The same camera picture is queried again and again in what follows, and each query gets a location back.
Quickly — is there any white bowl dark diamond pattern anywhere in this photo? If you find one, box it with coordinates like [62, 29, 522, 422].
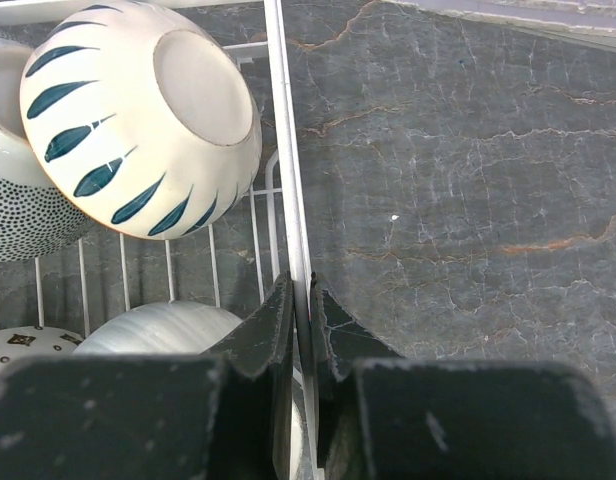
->
[0, 326, 84, 371]

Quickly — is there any white bowl teal leaf pattern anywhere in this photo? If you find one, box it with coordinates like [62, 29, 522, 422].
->
[20, 1, 262, 240]

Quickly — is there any grey dotted bowl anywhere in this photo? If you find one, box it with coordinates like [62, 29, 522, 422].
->
[0, 30, 93, 262]

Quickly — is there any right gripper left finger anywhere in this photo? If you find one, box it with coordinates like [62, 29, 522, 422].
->
[0, 274, 294, 479]

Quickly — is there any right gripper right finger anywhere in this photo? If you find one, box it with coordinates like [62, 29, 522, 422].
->
[310, 275, 616, 479]

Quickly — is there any white wire dish rack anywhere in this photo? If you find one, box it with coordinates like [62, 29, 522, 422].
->
[0, 1, 324, 479]

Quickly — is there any plain white ribbed bowl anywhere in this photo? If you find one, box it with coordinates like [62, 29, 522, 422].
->
[69, 297, 303, 479]

